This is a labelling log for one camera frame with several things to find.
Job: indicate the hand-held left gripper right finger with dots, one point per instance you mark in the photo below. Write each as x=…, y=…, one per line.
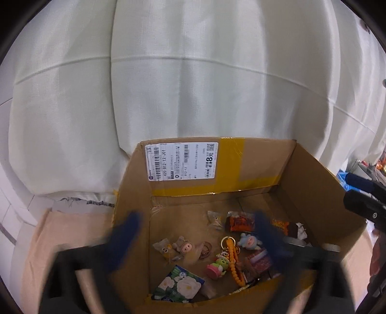
x=268, y=235

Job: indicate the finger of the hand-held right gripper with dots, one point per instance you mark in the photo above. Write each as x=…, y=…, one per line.
x=359, y=179
x=368, y=208

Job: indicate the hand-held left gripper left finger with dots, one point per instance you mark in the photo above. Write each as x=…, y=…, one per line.
x=125, y=241

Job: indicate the small bag with orange toy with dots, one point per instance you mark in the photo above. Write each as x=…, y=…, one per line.
x=165, y=250

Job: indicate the brown cardboard box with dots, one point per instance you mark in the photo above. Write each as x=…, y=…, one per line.
x=289, y=181

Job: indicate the blue tissue pack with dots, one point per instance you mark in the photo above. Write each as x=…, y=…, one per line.
x=342, y=179

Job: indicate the orange black snack packet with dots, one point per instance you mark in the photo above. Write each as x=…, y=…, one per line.
x=238, y=222

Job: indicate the small white packet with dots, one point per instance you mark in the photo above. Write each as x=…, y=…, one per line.
x=300, y=226

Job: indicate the small clear plastic bag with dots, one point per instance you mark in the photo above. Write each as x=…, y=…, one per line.
x=215, y=218

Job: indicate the green pink toy figure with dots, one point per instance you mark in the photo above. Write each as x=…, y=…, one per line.
x=217, y=265

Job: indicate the green packet white flowers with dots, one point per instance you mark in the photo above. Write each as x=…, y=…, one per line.
x=181, y=283

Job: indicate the peach table cloth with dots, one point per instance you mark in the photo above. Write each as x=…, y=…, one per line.
x=39, y=241

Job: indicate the white curtain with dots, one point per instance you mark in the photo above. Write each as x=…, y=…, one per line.
x=193, y=75

